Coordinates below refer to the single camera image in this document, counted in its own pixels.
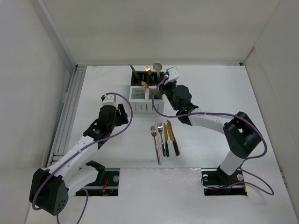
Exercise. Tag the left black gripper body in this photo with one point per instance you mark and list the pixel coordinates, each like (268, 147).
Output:
(119, 119)

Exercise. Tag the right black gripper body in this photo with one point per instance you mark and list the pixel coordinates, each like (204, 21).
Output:
(168, 88)

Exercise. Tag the white ceramic spoon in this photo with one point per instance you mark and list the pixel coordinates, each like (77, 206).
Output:
(157, 66)

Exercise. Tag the rose gold spoon green handle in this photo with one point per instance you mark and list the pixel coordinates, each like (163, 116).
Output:
(145, 85)

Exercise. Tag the gold fork green handle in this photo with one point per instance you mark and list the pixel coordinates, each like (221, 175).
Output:
(148, 70)

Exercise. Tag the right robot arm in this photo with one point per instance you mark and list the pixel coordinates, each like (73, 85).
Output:
(241, 134)

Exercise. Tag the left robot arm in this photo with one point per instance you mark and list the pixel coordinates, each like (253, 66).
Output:
(50, 187)

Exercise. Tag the black utensil caddy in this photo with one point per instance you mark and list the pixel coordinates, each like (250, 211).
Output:
(143, 75)

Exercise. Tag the white utensil caddy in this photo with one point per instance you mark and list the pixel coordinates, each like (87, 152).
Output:
(141, 99)

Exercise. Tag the rose gold fork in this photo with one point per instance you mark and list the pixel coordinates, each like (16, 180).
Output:
(154, 134)

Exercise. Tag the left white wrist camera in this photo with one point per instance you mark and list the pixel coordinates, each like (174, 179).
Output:
(109, 100)

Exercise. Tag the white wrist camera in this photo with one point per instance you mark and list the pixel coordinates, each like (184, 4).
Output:
(109, 100)
(172, 74)

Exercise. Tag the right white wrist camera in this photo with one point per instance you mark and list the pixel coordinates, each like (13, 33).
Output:
(172, 74)

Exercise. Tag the silver fork green handle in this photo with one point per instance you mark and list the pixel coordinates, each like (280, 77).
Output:
(160, 131)

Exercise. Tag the rose gold knife green handle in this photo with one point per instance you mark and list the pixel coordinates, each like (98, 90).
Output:
(166, 140)

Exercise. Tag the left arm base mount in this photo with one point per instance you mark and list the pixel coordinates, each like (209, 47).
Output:
(106, 182)

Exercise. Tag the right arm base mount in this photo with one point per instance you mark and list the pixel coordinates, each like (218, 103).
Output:
(217, 183)

